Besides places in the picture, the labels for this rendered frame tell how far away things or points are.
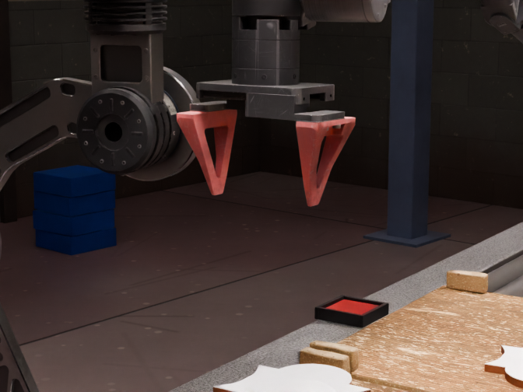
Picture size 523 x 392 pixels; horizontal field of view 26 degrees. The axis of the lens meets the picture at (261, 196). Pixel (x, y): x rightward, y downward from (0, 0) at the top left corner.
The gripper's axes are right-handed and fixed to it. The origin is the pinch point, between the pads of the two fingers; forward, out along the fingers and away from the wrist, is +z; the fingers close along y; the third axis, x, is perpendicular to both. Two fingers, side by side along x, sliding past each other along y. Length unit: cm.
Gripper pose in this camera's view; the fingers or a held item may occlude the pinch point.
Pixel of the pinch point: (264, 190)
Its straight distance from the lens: 97.0
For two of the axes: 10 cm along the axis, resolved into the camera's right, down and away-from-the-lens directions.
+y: 8.5, 1.0, -5.3
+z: -0.1, 9.9, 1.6
